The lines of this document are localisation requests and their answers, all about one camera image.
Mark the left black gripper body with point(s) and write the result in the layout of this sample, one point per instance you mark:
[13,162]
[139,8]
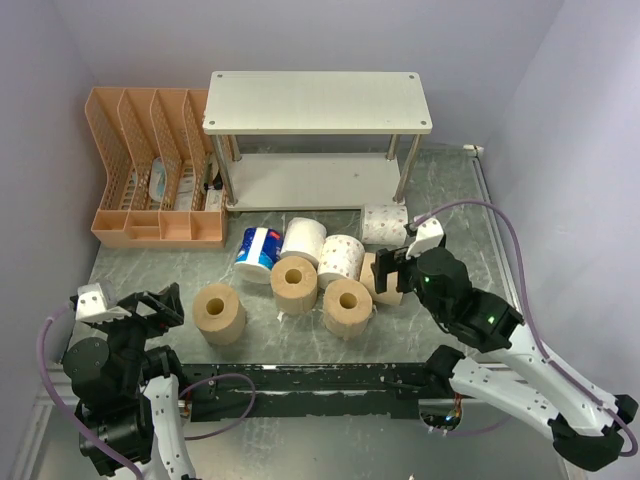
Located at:
[125,335]

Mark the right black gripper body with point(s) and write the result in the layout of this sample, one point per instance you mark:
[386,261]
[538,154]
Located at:
[406,260]

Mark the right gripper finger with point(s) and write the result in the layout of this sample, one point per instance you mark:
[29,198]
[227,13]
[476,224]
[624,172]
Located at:
[384,264]
[405,282]

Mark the brown paper roll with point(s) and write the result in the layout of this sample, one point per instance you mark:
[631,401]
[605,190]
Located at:
[391,296]

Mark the white floral roll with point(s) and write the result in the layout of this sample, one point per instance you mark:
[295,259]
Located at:
[341,258]
[383,225]

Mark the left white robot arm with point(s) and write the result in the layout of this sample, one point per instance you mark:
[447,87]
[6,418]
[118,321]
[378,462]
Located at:
[128,394]

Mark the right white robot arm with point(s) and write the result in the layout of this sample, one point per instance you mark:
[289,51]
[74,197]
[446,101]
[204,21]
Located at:
[587,426]

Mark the white two-tier metal shelf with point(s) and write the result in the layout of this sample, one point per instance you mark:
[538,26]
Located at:
[289,103]

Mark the plain white paper roll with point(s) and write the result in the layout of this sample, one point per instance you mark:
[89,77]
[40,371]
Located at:
[305,238]

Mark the blue wrapped paper roll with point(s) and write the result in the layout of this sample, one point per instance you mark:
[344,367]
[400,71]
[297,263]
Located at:
[259,251]

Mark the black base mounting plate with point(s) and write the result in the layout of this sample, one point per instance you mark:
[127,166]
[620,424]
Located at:
[396,390]

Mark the orange plastic file organizer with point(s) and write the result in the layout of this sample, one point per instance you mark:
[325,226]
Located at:
[133,126]

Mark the tissue pack in organizer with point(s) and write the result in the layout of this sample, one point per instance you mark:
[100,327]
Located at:
[158,179]

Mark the black pen in organizer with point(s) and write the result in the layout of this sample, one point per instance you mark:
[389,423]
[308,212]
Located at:
[205,178]

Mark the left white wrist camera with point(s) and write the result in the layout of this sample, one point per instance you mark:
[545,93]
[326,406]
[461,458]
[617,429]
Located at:
[97,303]

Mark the white wall plug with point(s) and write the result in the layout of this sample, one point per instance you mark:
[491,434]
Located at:
[475,149]

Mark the aluminium frame rail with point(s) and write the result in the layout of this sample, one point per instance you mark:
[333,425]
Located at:
[571,472]

